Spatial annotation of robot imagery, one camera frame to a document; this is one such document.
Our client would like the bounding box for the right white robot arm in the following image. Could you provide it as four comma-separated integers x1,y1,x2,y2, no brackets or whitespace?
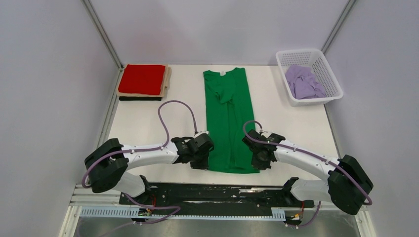
242,129,374,215

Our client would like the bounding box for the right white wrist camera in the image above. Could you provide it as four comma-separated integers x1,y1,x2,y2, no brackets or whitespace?
259,131,272,138

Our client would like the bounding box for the green t shirt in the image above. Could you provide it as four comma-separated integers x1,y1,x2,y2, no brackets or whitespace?
203,68,259,174

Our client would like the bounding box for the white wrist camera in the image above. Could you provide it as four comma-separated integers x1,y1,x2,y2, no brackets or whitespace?
259,131,272,138
194,131,209,136

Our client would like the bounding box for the white slotted cable duct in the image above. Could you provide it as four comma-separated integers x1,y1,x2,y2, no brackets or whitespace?
79,206,286,221

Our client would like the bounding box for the aluminium rail frame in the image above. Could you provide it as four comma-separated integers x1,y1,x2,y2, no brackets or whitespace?
60,182,372,237

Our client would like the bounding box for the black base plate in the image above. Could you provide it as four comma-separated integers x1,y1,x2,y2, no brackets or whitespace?
135,182,315,216

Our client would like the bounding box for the white plastic basket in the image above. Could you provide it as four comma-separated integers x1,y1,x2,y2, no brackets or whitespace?
276,49,343,107

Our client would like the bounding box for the folded black t shirt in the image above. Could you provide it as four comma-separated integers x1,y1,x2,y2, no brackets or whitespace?
119,96,162,101

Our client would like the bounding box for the folded red t shirt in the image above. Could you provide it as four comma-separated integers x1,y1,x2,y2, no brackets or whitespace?
118,64,167,96

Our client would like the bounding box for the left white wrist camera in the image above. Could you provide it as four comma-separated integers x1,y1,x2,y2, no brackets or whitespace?
194,131,209,136

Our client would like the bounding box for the purple t shirt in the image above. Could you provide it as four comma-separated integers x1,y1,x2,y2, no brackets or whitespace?
285,65,326,100

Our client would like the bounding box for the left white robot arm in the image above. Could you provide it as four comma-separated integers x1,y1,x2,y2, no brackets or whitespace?
83,132,214,204

